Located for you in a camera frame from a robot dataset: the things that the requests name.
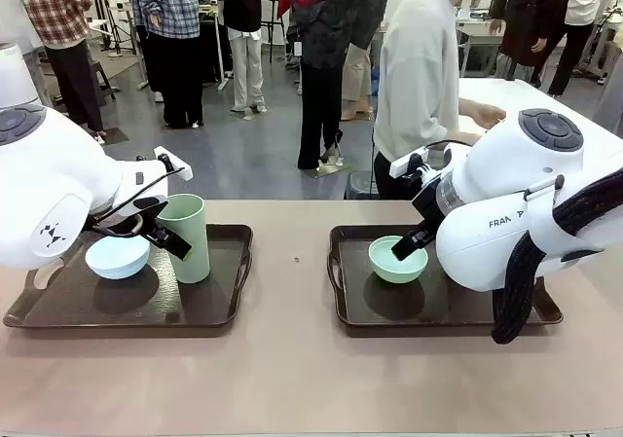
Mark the white air purifier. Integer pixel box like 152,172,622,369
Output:
0,42,40,110

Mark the large white table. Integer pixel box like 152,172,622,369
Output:
457,77,623,141

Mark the bystander in black top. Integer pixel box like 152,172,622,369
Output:
215,0,275,115

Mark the bystander in maroon coat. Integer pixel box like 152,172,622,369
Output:
488,0,576,69

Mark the bystander in khaki trousers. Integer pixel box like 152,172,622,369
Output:
340,42,377,122

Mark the person's left hand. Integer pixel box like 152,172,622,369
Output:
478,102,508,128

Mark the small black stool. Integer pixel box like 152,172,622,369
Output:
89,59,119,103

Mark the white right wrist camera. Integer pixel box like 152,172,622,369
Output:
388,147,435,185

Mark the white background desk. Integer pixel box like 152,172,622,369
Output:
456,6,505,79

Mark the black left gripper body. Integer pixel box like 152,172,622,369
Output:
86,195,170,239

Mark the light blue bowl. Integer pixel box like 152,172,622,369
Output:
85,235,151,280

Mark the mint green bowl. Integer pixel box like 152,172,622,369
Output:
368,235,429,284

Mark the bystander in red plaid shirt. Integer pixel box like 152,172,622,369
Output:
12,0,107,145

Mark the tall green cup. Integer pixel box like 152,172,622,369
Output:
156,193,211,285

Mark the dark brown serving tray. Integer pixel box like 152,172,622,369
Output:
326,223,565,338
2,223,255,330

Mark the person's left forearm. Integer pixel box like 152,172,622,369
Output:
457,96,483,117

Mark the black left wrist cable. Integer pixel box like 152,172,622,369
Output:
85,166,187,227

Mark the dark floor mat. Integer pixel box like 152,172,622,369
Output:
92,127,130,145

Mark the grey plastic stool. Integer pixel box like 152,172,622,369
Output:
344,169,379,200

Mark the bystander in blue plaid shirt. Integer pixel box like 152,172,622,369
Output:
127,0,216,129

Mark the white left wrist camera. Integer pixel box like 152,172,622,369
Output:
153,145,192,181

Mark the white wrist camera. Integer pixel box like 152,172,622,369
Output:
388,147,435,185
153,145,192,181

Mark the person in cream shirt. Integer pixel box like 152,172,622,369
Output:
372,0,505,200

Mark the metal floor plate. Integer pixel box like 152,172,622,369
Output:
309,159,357,181

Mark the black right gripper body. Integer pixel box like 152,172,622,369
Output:
411,182,443,237

